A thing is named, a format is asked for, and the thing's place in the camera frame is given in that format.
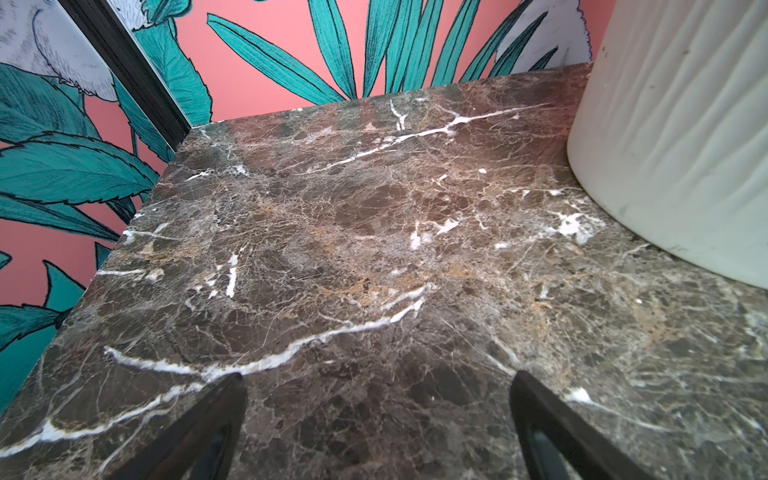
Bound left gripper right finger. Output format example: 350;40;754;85
509;370;652;479

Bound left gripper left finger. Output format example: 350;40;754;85
109;373;247;479

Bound white ribbed trash bin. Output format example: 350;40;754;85
567;1;767;287

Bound left black frame post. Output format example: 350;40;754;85
59;0;191;150

